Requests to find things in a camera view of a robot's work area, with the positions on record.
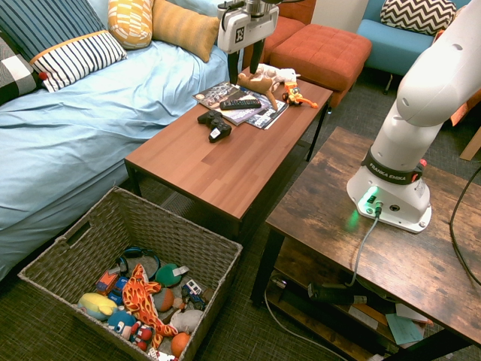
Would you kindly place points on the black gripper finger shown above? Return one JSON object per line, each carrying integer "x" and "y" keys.
{"x": 256, "y": 56}
{"x": 233, "y": 67}

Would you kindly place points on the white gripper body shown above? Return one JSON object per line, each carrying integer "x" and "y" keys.
{"x": 246, "y": 32}

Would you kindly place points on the black gamepad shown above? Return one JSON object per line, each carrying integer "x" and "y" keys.
{"x": 214, "y": 125}

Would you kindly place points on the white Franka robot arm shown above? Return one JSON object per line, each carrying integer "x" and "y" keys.
{"x": 413, "y": 94}

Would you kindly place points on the grey wicker basket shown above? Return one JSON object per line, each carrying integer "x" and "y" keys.
{"x": 127, "y": 270}

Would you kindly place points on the white plush animal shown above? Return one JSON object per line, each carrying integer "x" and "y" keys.
{"x": 275, "y": 73}

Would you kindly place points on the grey patterned magazine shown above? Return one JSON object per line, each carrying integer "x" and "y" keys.
{"x": 221, "y": 94}

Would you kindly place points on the brown plush dog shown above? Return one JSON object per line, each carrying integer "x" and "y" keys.
{"x": 258, "y": 86}

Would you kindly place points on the black remote control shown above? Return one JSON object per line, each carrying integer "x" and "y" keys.
{"x": 240, "y": 104}

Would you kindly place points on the orange armchair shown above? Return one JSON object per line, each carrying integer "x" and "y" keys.
{"x": 291, "y": 22}

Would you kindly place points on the orange toy digger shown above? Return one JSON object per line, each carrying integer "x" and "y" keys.
{"x": 295, "y": 94}

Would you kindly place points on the dark blue magazine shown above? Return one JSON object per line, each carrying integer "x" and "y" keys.
{"x": 267, "y": 114}

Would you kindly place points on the mustard rectangular pillow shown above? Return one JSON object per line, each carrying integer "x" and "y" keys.
{"x": 184, "y": 28}

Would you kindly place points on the orange square ottoman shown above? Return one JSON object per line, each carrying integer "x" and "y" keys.
{"x": 321, "y": 56}

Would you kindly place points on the reddish wooden coffee table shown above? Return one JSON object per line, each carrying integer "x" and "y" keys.
{"x": 229, "y": 158}

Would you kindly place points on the yellow white patterned pillow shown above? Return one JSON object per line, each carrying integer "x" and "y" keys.
{"x": 129, "y": 22}

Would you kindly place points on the blue sofa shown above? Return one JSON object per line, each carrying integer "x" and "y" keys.
{"x": 394, "y": 41}

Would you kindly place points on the white navy striped pillow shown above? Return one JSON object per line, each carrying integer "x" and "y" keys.
{"x": 77, "y": 60}

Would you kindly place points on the black white chevron pillow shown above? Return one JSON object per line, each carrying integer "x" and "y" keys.
{"x": 417, "y": 15}

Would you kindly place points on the bed with blue sheet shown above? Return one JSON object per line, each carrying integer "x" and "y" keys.
{"x": 75, "y": 128}

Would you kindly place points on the dark blue striped pillow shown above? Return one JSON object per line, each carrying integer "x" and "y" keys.
{"x": 45, "y": 26}

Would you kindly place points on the blue headphones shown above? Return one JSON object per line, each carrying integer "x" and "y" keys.
{"x": 135, "y": 255}

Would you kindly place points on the green plush ball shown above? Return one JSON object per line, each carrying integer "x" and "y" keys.
{"x": 167, "y": 275}

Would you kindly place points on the black white checked pillow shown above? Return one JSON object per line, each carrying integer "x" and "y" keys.
{"x": 15, "y": 73}

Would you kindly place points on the rustic dark wood table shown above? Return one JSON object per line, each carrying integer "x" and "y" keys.
{"x": 376, "y": 240}

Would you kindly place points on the blue toy jeep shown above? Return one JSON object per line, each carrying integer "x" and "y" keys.
{"x": 193, "y": 293}

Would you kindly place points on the light wooden furniture leg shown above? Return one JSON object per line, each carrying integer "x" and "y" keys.
{"x": 471, "y": 144}

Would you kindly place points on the grey red plush ball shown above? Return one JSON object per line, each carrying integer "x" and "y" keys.
{"x": 164, "y": 299}

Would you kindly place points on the black power adapter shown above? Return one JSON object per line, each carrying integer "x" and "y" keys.
{"x": 330, "y": 294}

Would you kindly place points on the orange toy truck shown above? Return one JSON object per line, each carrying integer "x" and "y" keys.
{"x": 106, "y": 281}

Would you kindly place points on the blue toy car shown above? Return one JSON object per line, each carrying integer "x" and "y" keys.
{"x": 118, "y": 289}

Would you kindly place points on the orange flame plush lizard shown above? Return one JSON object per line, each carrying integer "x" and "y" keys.
{"x": 144, "y": 301}

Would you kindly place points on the grey plush toy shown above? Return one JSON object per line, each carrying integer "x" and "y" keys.
{"x": 186, "y": 319}

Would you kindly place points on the blue captain plush doll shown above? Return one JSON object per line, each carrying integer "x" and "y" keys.
{"x": 121, "y": 323}

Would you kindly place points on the orange ball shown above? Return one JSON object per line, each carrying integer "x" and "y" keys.
{"x": 180, "y": 344}

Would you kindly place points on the teal paper note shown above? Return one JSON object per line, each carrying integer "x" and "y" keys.
{"x": 404, "y": 329}

